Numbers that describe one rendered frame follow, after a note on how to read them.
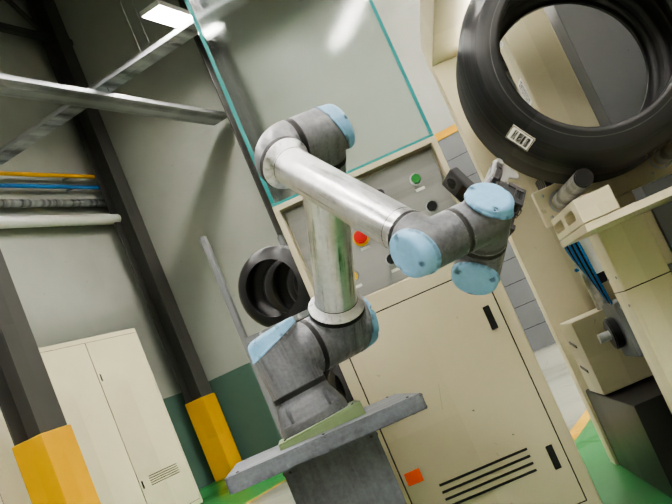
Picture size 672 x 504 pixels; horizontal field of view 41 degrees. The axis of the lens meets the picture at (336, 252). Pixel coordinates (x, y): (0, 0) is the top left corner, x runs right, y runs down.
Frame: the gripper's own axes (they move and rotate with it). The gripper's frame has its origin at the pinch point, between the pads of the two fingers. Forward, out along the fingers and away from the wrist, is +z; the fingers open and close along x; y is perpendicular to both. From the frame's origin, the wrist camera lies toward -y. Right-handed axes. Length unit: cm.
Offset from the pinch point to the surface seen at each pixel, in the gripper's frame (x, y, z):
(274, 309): -372, -25, 237
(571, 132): 6.1, 13.6, 14.1
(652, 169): -11, 44, 42
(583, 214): -3.7, 23.7, 2.1
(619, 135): 9.7, 23.3, 16.0
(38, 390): -533, -163, 191
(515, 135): -0.4, 3.2, 13.0
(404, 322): -84, 9, 22
